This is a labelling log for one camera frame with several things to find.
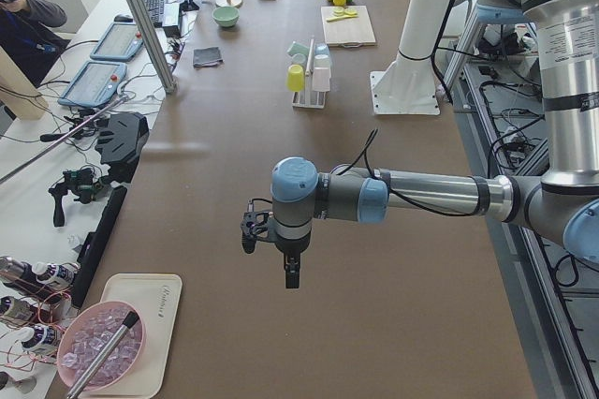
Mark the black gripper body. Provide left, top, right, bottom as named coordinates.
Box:
left=240, top=198, right=283, bottom=253

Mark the pink plastic cup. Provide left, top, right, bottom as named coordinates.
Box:
left=312, top=66, right=331, bottom=93

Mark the green plastic cup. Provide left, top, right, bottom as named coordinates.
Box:
left=286, top=41, right=310, bottom=57

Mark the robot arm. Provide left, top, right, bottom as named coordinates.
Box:
left=228, top=0, right=495, bottom=291

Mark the yellow plastic cup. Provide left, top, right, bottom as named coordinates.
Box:
left=286, top=64, right=305, bottom=93

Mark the grey plastic cup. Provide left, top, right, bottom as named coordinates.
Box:
left=291, top=53, right=307, bottom=67

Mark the white plastic cup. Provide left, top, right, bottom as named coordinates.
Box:
left=314, top=53, right=331, bottom=69

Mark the light blue plastic cup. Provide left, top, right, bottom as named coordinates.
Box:
left=314, top=43, right=330, bottom=56

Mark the beige plastic tray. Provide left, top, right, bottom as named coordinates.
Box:
left=98, top=273, right=183, bottom=398

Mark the black stand plate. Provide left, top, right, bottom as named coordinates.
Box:
left=95, top=112, right=149, bottom=185

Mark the grey folded cloth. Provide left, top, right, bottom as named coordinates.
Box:
left=193, top=47, right=223, bottom=68

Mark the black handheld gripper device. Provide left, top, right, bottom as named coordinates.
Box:
left=48, top=168, right=111, bottom=228

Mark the pink bowl of ice cubes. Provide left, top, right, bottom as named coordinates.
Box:
left=57, top=301, right=145, bottom=392

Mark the green bowl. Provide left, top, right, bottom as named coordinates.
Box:
left=212, top=6, right=240, bottom=28

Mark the blue teach pendant near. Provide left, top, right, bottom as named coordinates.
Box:
left=57, top=60, right=127, bottom=108

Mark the blue teach pendant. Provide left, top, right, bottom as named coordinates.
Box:
left=90, top=22, right=143, bottom=62
left=57, top=60, right=127, bottom=108

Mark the bamboo cutting board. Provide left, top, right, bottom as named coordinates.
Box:
left=320, top=6, right=376, bottom=47

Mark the blue teach pendant far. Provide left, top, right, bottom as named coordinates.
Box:
left=90, top=22, right=143, bottom=62

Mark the yellow plastic knife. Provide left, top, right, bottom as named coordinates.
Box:
left=326, top=14, right=358, bottom=22

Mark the black keyboard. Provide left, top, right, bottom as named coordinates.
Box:
left=143, top=0, right=167, bottom=27

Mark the seated person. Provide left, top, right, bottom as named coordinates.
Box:
left=1, top=0, right=69, bottom=86

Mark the white wire cup rack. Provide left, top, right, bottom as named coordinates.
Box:
left=292, top=37, right=332, bottom=110

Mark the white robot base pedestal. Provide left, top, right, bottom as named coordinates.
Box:
left=370, top=0, right=452, bottom=115

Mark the aluminium frame post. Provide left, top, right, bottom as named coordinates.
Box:
left=126, top=0, right=177, bottom=95

